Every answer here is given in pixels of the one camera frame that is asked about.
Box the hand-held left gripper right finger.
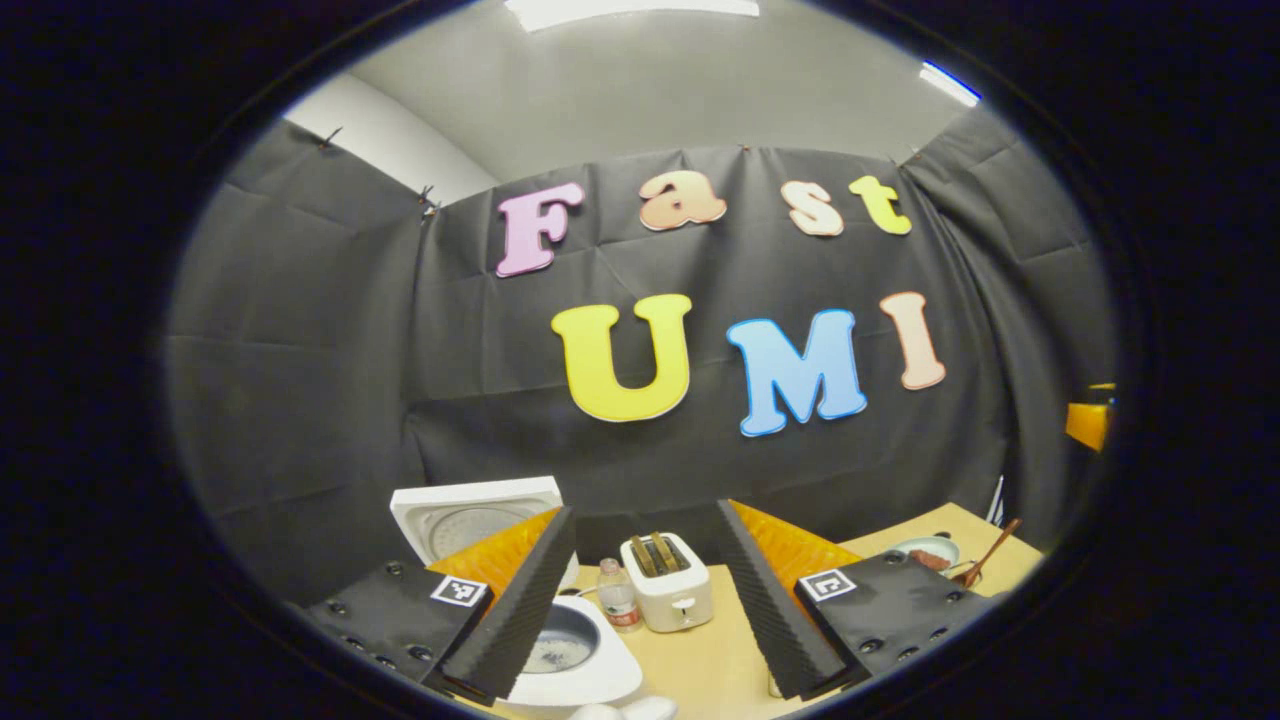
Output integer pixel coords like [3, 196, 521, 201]
[715, 499, 1002, 701]

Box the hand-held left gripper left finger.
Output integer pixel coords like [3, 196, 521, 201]
[305, 505, 579, 701]

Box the brown wooden spoon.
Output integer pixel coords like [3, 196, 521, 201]
[954, 517, 1024, 590]

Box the small heap of white rice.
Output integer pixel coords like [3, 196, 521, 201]
[524, 630, 597, 674]

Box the white rice cooker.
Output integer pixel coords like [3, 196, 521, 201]
[389, 476, 645, 713]

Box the clear plastic water bottle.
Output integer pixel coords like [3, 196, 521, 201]
[596, 557, 642, 634]

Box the white toaster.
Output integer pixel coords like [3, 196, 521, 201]
[619, 532, 715, 634]

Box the black backdrop cloth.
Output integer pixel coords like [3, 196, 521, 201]
[165, 105, 1121, 607]

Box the small ceiling light panel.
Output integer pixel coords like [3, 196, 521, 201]
[918, 60, 983, 108]

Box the large ceiling light panel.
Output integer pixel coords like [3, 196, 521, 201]
[503, 0, 762, 33]

